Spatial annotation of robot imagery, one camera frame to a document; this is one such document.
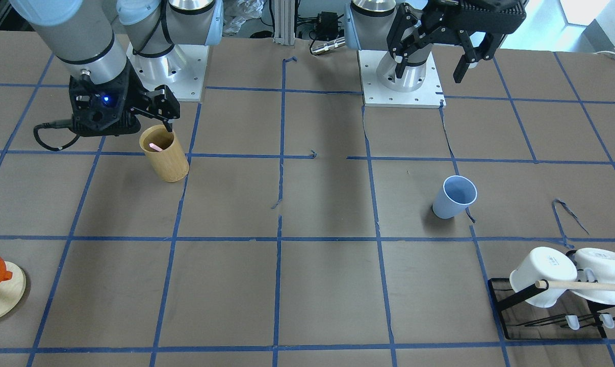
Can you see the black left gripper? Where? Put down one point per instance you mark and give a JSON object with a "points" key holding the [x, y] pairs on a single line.
{"points": [[408, 20]]}

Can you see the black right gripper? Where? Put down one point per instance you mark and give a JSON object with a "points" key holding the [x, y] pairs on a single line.
{"points": [[133, 87]]}

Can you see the pink chopstick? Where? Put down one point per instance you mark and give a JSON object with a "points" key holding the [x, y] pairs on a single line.
{"points": [[155, 147]]}

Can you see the light blue plastic cup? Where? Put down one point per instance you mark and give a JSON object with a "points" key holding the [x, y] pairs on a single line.
{"points": [[456, 194]]}

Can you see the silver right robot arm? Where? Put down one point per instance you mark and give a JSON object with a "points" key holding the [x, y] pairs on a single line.
{"points": [[82, 38]]}

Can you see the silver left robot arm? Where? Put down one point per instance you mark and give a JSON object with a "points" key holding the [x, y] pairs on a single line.
{"points": [[367, 25]]}

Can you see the bamboo chopstick holder cup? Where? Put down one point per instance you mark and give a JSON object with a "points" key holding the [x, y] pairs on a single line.
{"points": [[170, 165]]}

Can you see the silver connector plug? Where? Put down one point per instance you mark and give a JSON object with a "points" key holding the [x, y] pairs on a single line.
{"points": [[327, 46]]}

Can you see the black power brick background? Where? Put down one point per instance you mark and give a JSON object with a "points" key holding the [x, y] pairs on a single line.
{"points": [[327, 26]]}

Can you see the white mug near rack end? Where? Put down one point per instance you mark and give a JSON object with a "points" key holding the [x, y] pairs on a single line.
{"points": [[542, 263]]}

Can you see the white mug far rack side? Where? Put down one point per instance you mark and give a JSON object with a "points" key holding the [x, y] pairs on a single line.
{"points": [[601, 262]]}

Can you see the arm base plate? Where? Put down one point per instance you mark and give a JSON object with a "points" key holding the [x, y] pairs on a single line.
{"points": [[183, 70], [419, 86]]}

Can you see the aluminium frame post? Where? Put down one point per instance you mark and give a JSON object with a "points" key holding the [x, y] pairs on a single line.
{"points": [[284, 22]]}

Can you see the black wire mug rack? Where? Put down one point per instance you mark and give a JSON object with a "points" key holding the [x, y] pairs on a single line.
{"points": [[535, 314]]}

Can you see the wooden rack handle rod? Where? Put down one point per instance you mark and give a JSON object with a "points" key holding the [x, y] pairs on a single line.
{"points": [[573, 285]]}

